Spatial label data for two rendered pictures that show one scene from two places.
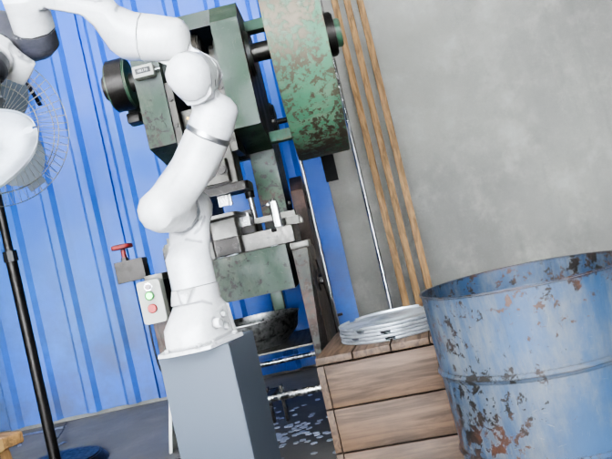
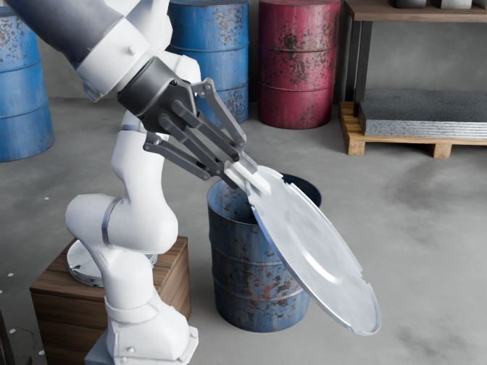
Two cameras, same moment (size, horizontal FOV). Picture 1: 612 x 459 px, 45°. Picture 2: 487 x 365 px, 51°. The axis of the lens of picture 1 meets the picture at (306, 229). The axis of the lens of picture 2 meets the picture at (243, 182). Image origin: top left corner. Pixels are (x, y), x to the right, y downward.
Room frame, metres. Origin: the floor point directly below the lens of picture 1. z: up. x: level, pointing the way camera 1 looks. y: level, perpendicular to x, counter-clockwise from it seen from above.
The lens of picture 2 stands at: (1.50, 1.24, 1.36)
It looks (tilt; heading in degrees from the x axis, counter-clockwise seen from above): 27 degrees down; 271
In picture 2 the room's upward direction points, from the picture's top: straight up
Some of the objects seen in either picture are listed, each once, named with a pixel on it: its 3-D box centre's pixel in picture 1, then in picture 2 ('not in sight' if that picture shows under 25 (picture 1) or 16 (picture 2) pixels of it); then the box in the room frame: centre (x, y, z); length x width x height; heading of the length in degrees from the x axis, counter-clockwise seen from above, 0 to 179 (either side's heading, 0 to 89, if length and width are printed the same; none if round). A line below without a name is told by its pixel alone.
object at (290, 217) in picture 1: (277, 213); not in sight; (2.59, 0.09, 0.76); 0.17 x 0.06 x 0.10; 87
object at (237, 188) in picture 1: (224, 195); not in sight; (2.61, 0.26, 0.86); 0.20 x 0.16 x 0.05; 87
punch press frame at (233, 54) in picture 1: (232, 205); not in sight; (2.75, 0.25, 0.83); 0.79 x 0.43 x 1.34; 177
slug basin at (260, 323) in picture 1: (255, 332); not in sight; (2.60, 0.26, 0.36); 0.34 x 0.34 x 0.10
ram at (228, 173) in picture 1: (210, 145); not in sight; (2.56, 0.26, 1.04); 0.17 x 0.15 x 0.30; 177
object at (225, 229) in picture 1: (225, 234); not in sight; (2.43, 0.27, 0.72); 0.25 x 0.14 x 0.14; 177
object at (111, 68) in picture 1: (131, 89); not in sight; (2.64, 0.50, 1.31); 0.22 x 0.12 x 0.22; 177
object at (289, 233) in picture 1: (235, 246); not in sight; (2.60, 0.26, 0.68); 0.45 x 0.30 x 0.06; 87
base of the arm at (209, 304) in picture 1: (194, 317); (148, 320); (1.75, 0.31, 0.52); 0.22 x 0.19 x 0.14; 166
